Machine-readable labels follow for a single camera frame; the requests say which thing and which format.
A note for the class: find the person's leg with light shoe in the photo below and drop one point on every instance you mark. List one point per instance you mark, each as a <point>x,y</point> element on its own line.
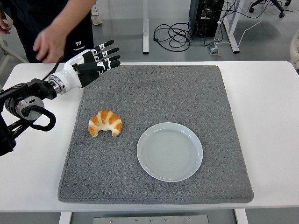
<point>96,19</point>

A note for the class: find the wide white desk leg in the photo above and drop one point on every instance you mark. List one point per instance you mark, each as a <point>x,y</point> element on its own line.
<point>232,35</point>

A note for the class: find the black office chair base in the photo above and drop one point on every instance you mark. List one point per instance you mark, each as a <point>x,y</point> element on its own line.
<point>278,5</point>

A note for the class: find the person's right hand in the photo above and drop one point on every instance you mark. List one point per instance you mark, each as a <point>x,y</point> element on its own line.
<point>4,24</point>

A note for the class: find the person's left hand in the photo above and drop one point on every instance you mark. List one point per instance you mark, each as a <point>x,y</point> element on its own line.
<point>50,44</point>

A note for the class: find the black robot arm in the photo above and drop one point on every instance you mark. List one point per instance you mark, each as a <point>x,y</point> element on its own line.
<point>21,93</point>

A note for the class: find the narrow white desk leg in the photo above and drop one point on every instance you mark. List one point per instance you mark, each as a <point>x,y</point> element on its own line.
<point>145,35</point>

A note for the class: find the grey fabric mat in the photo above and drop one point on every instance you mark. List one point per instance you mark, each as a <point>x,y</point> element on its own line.
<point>151,98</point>

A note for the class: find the white table leg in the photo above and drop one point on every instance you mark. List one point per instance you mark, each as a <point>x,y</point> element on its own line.
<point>241,217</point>
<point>65,219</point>

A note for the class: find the beige chair frame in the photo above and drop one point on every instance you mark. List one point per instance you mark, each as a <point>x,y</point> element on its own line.
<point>14,52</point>

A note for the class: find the white curved chair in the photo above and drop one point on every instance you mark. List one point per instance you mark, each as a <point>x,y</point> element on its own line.
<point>294,51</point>

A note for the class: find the golden croissant bread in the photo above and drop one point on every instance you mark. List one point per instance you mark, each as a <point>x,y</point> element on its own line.
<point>105,119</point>

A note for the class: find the person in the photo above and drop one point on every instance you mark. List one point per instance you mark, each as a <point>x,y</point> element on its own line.
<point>25,21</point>

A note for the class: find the grey metal plate with screws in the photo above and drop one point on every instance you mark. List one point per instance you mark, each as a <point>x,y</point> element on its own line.
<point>151,219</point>

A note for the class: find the person's left forearm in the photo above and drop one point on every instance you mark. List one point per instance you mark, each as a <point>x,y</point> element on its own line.
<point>74,14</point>

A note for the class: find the pale blue round plate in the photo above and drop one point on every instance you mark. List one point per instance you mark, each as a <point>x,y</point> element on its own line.
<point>169,151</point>

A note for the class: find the metal floor socket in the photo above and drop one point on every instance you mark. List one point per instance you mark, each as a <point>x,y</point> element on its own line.
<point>213,50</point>

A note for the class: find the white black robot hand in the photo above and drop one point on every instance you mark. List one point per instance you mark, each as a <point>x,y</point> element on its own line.
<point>72,74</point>

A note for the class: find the black computer tower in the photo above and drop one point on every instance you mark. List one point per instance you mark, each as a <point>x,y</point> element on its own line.
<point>205,18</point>

